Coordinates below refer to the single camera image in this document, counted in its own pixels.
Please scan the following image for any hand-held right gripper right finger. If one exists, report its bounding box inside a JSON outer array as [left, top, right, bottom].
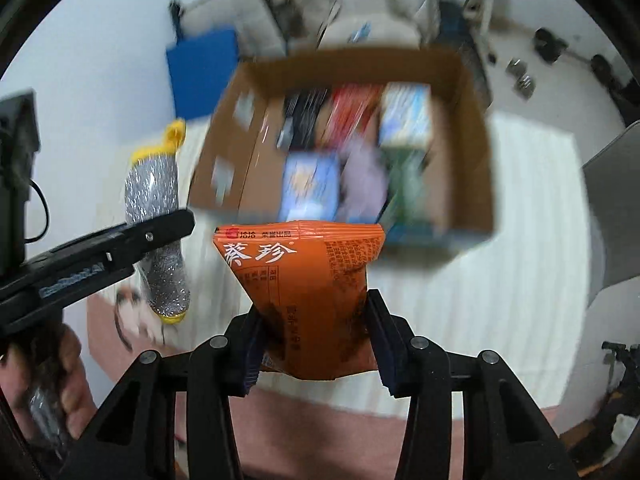
[[367, 290, 576, 480]]

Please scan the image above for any purple cloth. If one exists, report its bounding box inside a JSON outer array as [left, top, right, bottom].
[[340, 140, 388, 223]]

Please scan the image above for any person's left hand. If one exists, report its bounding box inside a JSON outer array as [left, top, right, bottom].
[[0, 324, 97, 441]]

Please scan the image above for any cardboard box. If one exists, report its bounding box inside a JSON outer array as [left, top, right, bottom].
[[190, 47, 498, 256]]

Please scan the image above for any red snack packet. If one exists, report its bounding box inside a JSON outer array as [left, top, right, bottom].
[[320, 85, 383, 148]]

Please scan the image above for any black snack packet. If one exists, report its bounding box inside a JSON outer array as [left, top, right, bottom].
[[277, 89, 331, 151]]

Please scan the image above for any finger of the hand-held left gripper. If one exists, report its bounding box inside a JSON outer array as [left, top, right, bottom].
[[25, 209, 197, 265]]

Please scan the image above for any green snack packet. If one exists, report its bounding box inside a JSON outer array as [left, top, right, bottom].
[[380, 147, 431, 228]]

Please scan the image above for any black scooter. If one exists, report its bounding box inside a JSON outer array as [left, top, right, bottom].
[[600, 340, 640, 411]]

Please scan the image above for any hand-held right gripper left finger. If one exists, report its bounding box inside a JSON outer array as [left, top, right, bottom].
[[57, 305, 266, 480]]

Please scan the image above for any silver and yellow packet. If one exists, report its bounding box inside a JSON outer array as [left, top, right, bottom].
[[124, 120, 192, 325]]

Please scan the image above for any white goose plush toy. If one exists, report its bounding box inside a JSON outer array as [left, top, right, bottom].
[[611, 412, 640, 461]]

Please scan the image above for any orange snack packet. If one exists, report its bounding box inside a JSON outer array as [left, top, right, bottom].
[[213, 222, 386, 381]]

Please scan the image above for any blue cat-print tissue pack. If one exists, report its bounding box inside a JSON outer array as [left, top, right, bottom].
[[280, 152, 343, 223]]

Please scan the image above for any blue foam board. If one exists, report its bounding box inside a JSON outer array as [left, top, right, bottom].
[[166, 29, 240, 121]]

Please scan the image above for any white and blue carton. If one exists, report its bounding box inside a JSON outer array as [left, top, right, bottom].
[[377, 82, 433, 148]]

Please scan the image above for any short barbell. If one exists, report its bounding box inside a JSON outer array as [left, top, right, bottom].
[[534, 27, 631, 86]]

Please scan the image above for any black weight bench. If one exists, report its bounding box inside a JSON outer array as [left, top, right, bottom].
[[440, 0, 481, 61]]

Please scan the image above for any grey shell chair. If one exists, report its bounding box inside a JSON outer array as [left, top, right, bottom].
[[582, 120, 640, 306]]

